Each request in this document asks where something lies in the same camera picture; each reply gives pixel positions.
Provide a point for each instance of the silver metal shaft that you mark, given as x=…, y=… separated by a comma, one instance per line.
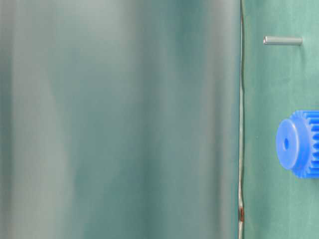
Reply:
x=277, y=40

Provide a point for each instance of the blue plastic gear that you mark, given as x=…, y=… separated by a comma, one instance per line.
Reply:
x=297, y=144

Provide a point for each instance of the green table cloth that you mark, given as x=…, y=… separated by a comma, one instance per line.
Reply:
x=278, y=80

